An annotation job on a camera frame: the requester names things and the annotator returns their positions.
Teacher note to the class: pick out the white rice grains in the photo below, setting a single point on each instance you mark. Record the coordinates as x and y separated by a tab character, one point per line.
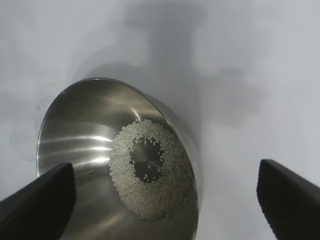
155	195

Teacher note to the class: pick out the stainless steel mixing bowl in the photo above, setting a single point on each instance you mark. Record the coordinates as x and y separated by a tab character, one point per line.
80	130

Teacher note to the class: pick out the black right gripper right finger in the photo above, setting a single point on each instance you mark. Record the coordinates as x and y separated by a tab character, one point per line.
292	207

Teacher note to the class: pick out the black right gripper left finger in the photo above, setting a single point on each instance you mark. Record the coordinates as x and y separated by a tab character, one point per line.
40	207

